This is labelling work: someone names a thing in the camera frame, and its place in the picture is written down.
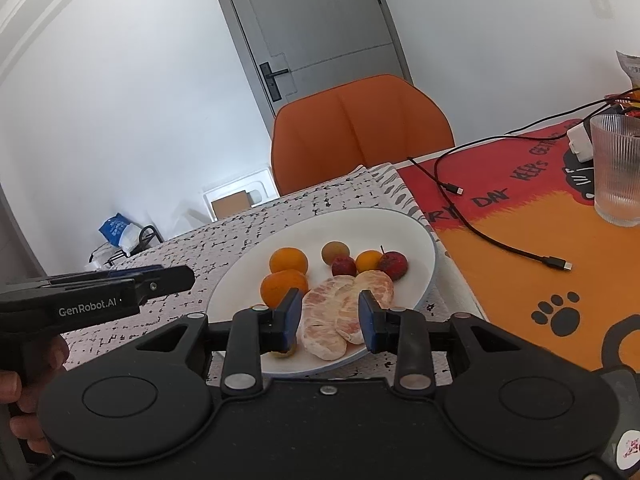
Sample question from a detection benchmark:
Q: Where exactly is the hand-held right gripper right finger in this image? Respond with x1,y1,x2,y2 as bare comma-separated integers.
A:
357,290,523,393

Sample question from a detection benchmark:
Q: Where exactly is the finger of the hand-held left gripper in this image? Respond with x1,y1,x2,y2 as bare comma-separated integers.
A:
133,266,196,307
44,263,167,284

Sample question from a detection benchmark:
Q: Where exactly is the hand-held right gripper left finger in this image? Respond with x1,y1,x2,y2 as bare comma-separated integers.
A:
135,287,304,395

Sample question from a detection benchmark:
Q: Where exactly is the peeled grapefruit piece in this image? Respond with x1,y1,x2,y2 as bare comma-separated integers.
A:
299,276,357,362
334,270,396,345

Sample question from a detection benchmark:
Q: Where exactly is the large orange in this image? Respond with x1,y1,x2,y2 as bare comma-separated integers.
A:
269,246,309,276
260,270,309,309

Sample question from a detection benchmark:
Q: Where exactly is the dark red crab apple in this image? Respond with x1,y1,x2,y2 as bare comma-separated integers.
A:
377,246,409,282

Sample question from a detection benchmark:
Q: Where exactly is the white oval plate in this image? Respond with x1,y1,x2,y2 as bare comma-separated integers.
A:
206,208,437,376

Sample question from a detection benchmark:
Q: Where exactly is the person's left hand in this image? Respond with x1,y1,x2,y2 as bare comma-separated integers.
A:
0,335,71,457

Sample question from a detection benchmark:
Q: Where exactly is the blue white bag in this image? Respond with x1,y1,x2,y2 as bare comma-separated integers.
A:
98,213,142,252

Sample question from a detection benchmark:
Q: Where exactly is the small orange kumquat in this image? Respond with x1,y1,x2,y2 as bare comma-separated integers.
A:
355,250,383,273

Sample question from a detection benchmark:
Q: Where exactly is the brown green kiwi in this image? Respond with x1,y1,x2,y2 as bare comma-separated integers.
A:
321,241,349,265

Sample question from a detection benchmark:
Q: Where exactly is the brown cardboard piece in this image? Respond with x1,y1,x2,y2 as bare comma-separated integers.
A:
211,191,252,220

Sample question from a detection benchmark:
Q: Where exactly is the white foam packaging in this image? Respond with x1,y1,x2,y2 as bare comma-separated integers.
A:
202,170,274,222

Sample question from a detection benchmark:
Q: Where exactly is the orange chair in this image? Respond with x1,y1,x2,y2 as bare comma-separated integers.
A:
270,74,456,196

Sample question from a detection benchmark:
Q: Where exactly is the red orange printed mat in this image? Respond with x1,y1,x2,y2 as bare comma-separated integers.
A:
396,119,640,376

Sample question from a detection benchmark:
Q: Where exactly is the white charger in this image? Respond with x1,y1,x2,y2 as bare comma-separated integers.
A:
566,127,597,164

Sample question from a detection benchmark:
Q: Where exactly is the ribbed glass cup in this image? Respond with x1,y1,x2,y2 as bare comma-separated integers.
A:
589,113,640,227

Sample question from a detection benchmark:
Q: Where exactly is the grey door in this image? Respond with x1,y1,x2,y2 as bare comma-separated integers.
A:
204,0,417,122

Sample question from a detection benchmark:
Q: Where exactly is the snack bag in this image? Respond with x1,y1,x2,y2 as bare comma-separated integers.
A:
615,50,640,92

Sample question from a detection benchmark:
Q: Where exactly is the black usb cable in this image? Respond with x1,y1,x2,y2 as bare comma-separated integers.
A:
434,91,640,272
407,156,465,196

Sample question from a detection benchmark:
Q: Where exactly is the black door handle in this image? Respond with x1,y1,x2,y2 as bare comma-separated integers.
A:
259,62,291,104

